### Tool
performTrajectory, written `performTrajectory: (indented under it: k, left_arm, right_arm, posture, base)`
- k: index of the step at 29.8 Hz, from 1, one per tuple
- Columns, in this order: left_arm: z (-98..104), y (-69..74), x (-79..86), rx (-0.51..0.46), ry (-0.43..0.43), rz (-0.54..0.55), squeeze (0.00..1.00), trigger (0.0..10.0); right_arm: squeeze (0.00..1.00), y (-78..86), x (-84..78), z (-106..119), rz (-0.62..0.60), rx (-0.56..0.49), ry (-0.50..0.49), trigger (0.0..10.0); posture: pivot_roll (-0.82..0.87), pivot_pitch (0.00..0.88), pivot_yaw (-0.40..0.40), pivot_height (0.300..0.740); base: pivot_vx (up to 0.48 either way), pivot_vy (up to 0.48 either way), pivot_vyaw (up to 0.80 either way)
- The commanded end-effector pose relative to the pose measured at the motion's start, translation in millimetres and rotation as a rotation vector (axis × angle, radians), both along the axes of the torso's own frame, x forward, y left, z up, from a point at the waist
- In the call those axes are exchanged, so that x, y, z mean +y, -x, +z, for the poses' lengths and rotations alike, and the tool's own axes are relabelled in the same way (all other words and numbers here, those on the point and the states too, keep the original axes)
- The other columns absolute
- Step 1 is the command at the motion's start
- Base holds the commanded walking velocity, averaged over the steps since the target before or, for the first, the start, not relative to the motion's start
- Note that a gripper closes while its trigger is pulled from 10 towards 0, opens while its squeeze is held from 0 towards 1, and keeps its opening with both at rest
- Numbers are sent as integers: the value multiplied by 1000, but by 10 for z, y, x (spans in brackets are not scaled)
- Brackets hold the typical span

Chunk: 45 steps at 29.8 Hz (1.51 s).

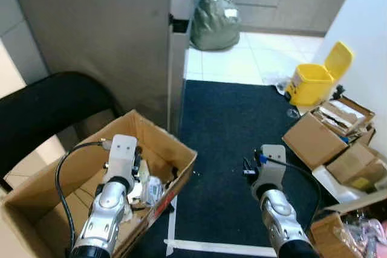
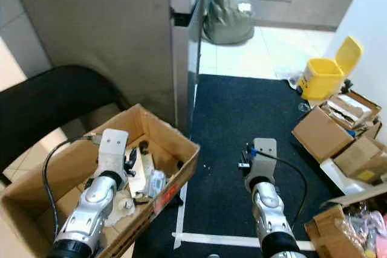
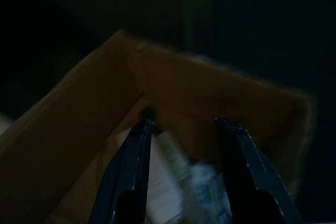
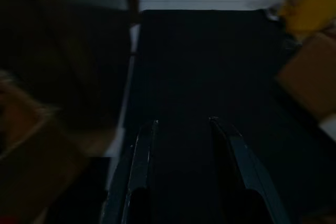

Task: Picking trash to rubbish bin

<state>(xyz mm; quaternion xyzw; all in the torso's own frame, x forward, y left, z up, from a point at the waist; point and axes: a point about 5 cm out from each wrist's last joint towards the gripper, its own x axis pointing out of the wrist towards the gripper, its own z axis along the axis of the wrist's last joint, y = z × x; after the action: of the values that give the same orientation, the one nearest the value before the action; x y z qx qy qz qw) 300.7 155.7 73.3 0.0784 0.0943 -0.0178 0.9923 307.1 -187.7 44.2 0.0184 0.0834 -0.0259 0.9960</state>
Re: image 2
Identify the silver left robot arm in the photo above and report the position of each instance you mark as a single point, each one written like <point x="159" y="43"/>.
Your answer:
<point x="91" y="209"/>

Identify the white trash packet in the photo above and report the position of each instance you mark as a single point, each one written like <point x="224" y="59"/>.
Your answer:
<point x="155" y="182"/>

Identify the clear plastic trash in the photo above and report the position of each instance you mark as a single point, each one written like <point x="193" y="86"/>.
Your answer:
<point x="295" y="80"/>

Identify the yellow rubbish bin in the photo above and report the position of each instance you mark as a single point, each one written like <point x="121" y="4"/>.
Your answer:
<point x="323" y="80"/>

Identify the green rubbish bag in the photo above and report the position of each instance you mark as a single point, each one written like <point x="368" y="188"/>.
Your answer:
<point x="228" y="19"/>

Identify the short white floor tape strip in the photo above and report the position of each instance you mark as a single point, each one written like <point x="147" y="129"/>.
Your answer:
<point x="180" y="209"/>

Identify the open cardboard box white packing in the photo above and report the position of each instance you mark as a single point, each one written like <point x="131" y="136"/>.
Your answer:
<point x="317" y="134"/>

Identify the long white floor tape strip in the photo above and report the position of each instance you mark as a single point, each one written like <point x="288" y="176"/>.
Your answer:
<point x="217" y="240"/>

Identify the white plastic container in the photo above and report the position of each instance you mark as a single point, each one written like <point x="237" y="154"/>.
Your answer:
<point x="335" y="176"/>

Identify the black chair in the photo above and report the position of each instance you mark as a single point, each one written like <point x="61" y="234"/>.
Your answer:
<point x="54" y="98"/>

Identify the cardboard box with plastic bags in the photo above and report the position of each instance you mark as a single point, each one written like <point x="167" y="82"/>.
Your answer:
<point x="326" y="234"/>

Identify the closed cardboard box yellow label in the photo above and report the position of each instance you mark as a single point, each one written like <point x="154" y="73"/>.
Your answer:
<point x="363" y="158"/>

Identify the grey door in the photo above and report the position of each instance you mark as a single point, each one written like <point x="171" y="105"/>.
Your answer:
<point x="97" y="16"/>

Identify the black door hinge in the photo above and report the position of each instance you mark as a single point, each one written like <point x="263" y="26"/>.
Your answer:
<point x="181" y="18"/>

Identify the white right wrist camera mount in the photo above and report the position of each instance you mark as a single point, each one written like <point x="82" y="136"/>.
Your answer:
<point x="265" y="158"/>

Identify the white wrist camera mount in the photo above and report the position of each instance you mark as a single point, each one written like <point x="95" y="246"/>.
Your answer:
<point x="265" y="158"/>
<point x="112" y="152"/>

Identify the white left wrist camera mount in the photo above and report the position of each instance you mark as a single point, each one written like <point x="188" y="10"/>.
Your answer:
<point x="112" y="152"/>

